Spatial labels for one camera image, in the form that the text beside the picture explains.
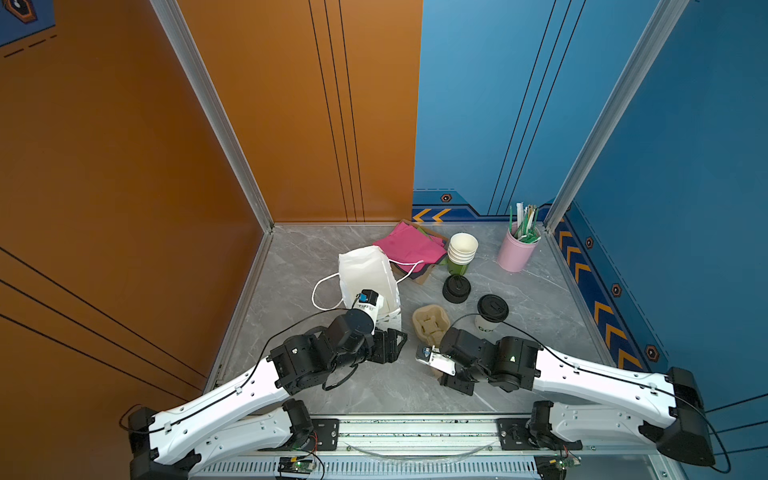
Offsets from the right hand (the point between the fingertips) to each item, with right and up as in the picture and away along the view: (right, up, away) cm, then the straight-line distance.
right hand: (440, 369), depth 73 cm
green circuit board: (-35, -22, -2) cm, 42 cm away
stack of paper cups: (+10, +29, +20) cm, 37 cm away
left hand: (-10, +10, -5) cm, 15 cm away
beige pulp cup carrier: (0, +7, +17) cm, 19 cm away
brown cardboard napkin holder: (-3, +20, +26) cm, 33 cm away
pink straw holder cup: (+30, +28, +28) cm, 50 cm away
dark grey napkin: (-4, +22, +24) cm, 33 cm away
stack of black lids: (+9, +17, +23) cm, 30 cm away
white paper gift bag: (-18, +24, +9) cm, 31 cm away
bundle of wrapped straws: (+32, +37, +24) cm, 54 cm away
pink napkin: (-6, +31, +36) cm, 48 cm away
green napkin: (0, +36, +39) cm, 53 cm away
